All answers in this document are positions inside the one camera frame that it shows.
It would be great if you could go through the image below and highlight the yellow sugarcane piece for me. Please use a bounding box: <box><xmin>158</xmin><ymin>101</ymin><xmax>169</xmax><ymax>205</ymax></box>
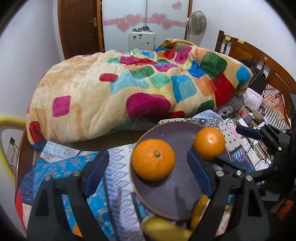
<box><xmin>141</xmin><ymin>215</ymin><xmax>193</xmax><ymax>241</ymax></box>
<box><xmin>191</xmin><ymin>195</ymin><xmax>210</xmax><ymax>231</ymax></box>

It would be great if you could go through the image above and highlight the small orange on cloth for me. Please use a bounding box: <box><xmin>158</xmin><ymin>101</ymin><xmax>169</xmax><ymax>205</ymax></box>
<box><xmin>73</xmin><ymin>224</ymin><xmax>83</xmax><ymax>237</ymax></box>

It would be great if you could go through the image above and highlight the striped cloth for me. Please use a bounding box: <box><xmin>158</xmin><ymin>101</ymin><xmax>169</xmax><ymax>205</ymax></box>
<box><xmin>262</xmin><ymin>84</ymin><xmax>290</xmax><ymax>130</ymax></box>

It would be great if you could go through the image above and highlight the blue patterned tablecloth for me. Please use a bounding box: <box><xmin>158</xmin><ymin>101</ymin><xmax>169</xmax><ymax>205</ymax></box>
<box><xmin>14</xmin><ymin>109</ymin><xmax>273</xmax><ymax>241</ymax></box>

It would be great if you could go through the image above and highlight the white power strip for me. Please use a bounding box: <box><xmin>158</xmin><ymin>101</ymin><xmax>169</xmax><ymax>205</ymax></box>
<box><xmin>238</xmin><ymin>116</ymin><xmax>256</xmax><ymax>128</ymax></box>

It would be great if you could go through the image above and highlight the pink patterned pillow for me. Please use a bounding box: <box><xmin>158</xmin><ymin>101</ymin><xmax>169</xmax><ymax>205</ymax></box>
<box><xmin>243</xmin><ymin>88</ymin><xmax>263</xmax><ymax>111</ymax></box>

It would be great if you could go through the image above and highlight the dark round plate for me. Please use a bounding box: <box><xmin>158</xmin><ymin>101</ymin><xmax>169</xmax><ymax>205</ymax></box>
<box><xmin>129</xmin><ymin>121</ymin><xmax>203</xmax><ymax>220</ymax></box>

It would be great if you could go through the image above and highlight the large orange far side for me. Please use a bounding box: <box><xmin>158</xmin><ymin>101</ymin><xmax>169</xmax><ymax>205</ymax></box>
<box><xmin>193</xmin><ymin>127</ymin><xmax>225</xmax><ymax>161</ymax></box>

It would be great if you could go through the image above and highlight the black bag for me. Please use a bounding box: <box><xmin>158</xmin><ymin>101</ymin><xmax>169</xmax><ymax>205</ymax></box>
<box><xmin>239</xmin><ymin>59</ymin><xmax>266</xmax><ymax>95</ymax></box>

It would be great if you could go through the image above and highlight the large orange with stem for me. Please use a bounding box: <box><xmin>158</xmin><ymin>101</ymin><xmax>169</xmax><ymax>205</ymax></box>
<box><xmin>131</xmin><ymin>138</ymin><xmax>176</xmax><ymax>181</ymax></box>

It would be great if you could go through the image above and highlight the colourful plush blanket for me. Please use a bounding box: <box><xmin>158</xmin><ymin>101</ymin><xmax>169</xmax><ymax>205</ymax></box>
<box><xmin>27</xmin><ymin>39</ymin><xmax>252</xmax><ymax>149</ymax></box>

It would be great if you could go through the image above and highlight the wooden bed headboard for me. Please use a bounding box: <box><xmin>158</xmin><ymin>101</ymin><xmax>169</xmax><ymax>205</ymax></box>
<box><xmin>214</xmin><ymin>29</ymin><xmax>296</xmax><ymax>127</ymax></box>

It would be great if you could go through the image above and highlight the standing electric fan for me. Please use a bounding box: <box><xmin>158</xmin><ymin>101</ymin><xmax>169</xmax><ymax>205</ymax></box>
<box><xmin>185</xmin><ymin>11</ymin><xmax>207</xmax><ymax>40</ymax></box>

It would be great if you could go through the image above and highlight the brown wooden door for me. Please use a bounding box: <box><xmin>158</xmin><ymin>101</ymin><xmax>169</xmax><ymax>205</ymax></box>
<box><xmin>57</xmin><ymin>0</ymin><xmax>104</xmax><ymax>59</ymax></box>

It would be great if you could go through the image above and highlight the white wardrobe with hearts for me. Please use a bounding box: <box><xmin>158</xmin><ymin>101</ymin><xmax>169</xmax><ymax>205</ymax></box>
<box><xmin>101</xmin><ymin>0</ymin><xmax>193</xmax><ymax>52</ymax></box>

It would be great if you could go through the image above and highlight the yellow chair frame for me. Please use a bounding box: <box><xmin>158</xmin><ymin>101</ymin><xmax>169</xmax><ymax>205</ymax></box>
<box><xmin>1</xmin><ymin>116</ymin><xmax>26</xmax><ymax>182</ymax></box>

